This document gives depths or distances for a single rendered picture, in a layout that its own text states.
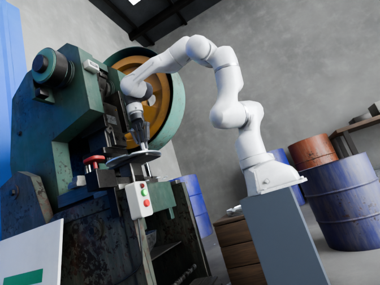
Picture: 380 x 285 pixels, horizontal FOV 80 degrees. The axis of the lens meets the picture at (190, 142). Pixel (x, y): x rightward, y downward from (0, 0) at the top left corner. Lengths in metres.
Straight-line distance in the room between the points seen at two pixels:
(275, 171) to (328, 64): 3.92
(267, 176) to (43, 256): 0.97
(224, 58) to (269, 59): 3.79
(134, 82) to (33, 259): 0.90
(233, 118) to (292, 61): 3.86
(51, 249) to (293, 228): 0.95
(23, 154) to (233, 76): 1.23
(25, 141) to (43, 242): 0.62
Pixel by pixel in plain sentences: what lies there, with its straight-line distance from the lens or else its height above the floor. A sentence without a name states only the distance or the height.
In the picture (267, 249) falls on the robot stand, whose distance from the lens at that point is 0.89.
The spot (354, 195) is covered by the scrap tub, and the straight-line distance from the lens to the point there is 1.54.
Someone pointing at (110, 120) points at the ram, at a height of 1.06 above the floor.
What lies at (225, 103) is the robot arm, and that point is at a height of 0.81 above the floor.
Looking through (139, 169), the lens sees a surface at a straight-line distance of 1.24.
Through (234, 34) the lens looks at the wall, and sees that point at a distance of 5.18.
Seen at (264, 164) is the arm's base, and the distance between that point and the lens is 0.89.
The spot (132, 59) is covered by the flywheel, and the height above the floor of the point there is 1.64.
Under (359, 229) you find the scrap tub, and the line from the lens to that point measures 1.57.
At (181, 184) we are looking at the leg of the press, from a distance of 1.33.
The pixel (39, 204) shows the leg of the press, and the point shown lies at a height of 0.69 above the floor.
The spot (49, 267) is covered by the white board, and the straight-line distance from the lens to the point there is 1.19.
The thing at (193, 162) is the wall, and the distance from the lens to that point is 4.66.
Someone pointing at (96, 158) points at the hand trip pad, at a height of 0.75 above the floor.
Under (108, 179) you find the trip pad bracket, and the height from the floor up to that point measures 0.66.
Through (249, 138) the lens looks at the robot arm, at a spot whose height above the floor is 0.66.
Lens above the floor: 0.49
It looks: 14 degrees up
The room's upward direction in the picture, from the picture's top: 17 degrees counter-clockwise
